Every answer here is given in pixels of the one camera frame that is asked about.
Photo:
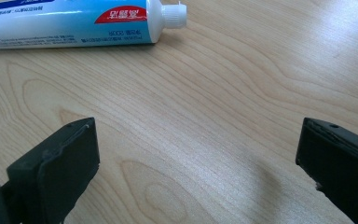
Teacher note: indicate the blue and white toothpaste tube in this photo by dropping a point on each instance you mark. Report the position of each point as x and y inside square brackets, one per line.
[59, 28]

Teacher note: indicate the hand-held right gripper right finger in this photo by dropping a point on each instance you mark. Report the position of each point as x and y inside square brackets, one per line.
[341, 165]

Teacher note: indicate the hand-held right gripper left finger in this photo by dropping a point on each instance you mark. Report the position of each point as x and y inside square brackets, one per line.
[62, 168]

